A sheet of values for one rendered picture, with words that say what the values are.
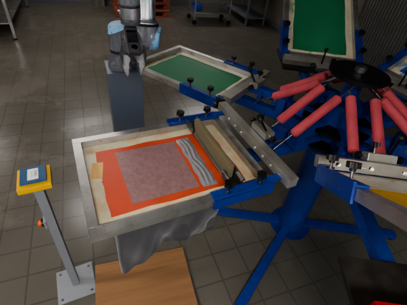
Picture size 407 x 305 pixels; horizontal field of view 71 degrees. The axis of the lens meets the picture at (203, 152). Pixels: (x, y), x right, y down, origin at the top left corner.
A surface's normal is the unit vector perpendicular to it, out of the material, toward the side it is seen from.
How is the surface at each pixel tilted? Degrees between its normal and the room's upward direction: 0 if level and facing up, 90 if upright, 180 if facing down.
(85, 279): 0
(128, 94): 90
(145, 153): 0
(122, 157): 0
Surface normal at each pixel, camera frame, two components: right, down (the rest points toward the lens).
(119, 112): 0.33, 0.63
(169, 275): 0.09, -0.76
